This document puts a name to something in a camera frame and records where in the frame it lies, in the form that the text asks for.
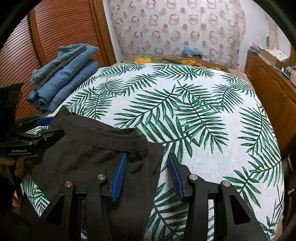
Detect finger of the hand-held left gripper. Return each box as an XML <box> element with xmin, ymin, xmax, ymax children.
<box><xmin>17</xmin><ymin>128</ymin><xmax>65</xmax><ymax>145</ymax></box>
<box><xmin>16</xmin><ymin>115</ymin><xmax>55</xmax><ymax>132</ymax></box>

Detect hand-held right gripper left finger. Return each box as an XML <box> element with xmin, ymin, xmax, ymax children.
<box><xmin>30</xmin><ymin>152</ymin><xmax>128</xmax><ymax>241</ymax></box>

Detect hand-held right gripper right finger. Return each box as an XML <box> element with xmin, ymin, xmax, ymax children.
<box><xmin>168</xmin><ymin>152</ymin><xmax>269</xmax><ymax>241</ymax></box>

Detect black pants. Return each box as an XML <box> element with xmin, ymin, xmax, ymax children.
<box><xmin>23</xmin><ymin>105</ymin><xmax>165</xmax><ymax>241</ymax></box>

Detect blue denim folded jeans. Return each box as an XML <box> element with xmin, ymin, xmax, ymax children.
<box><xmin>47</xmin><ymin>67</ymin><xmax>99</xmax><ymax>112</ymax></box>
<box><xmin>27</xmin><ymin>59</ymin><xmax>99</xmax><ymax>108</ymax></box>

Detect louvered wooden wardrobe door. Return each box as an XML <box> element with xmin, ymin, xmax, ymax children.
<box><xmin>29</xmin><ymin>0</ymin><xmax>116</xmax><ymax>67</ymax></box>
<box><xmin>0</xmin><ymin>16</ymin><xmax>43</xmax><ymax>118</ymax></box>

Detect palm leaf print sheet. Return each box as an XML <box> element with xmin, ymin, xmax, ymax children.
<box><xmin>22</xmin><ymin>62</ymin><xmax>285</xmax><ymax>241</ymax></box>

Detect light blue folded jeans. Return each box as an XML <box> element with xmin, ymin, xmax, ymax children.
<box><xmin>31</xmin><ymin>44</ymin><xmax>100</xmax><ymax>85</ymax></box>

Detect wooden cabinet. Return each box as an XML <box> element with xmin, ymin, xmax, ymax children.
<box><xmin>244</xmin><ymin>51</ymin><xmax>296</xmax><ymax>160</ymax></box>

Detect blue crumpled cloth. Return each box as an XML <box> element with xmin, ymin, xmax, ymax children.
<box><xmin>181</xmin><ymin>46</ymin><xmax>204</xmax><ymax>58</ymax></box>

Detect circle pattern curtain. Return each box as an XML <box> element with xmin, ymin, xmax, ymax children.
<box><xmin>107</xmin><ymin>0</ymin><xmax>247</xmax><ymax>70</ymax></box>

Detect patterned cardboard box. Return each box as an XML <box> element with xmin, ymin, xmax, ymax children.
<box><xmin>262</xmin><ymin>47</ymin><xmax>289</xmax><ymax>67</ymax></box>

